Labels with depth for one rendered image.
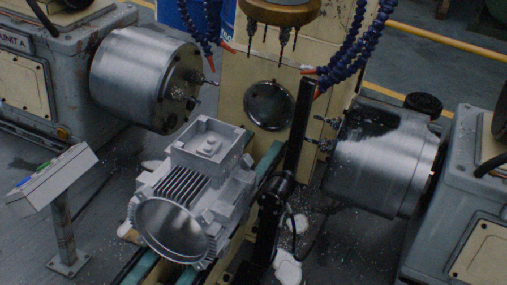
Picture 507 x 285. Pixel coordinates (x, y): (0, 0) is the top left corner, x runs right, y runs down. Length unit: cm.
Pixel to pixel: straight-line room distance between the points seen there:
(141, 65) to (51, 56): 23
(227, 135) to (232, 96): 35
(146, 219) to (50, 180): 19
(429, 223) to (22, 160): 104
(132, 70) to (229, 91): 28
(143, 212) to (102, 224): 29
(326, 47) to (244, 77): 23
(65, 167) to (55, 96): 40
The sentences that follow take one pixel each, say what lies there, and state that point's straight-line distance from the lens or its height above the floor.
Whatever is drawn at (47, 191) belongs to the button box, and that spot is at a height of 106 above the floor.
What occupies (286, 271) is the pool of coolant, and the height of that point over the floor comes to 80.
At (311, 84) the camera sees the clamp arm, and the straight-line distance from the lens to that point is 92.
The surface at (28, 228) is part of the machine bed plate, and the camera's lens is 125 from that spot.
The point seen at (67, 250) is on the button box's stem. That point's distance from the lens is 110.
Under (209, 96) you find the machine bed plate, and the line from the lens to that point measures 168.
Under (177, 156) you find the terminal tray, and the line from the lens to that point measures 89.
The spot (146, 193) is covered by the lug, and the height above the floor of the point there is 109.
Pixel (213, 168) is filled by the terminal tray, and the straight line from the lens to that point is 86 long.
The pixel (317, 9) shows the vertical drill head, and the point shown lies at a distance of 104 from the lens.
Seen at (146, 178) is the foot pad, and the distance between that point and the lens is 92.
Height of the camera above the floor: 169
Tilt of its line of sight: 37 degrees down
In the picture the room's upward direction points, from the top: 8 degrees clockwise
